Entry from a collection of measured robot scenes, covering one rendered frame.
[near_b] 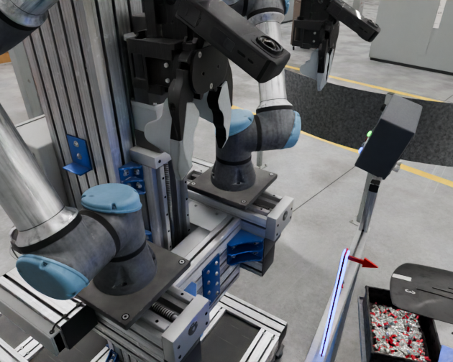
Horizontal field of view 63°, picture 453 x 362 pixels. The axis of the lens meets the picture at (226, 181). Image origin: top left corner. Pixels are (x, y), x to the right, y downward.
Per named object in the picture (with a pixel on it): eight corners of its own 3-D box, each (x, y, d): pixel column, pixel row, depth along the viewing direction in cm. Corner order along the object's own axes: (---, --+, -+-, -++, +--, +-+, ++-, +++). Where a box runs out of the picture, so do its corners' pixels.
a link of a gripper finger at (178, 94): (184, 137, 42) (196, 59, 40) (197, 141, 41) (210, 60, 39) (159, 138, 38) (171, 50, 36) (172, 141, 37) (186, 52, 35)
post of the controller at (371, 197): (367, 233, 129) (379, 185, 118) (358, 230, 130) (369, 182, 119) (368, 228, 131) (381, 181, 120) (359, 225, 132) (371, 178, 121)
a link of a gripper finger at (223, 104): (201, 126, 53) (184, 71, 46) (238, 134, 50) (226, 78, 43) (190, 141, 51) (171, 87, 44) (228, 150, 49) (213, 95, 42)
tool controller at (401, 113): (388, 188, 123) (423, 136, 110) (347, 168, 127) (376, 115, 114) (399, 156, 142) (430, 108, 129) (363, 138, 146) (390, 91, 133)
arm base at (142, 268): (79, 278, 87) (70, 246, 82) (126, 241, 98) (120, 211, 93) (125, 306, 80) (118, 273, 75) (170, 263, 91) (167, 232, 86)
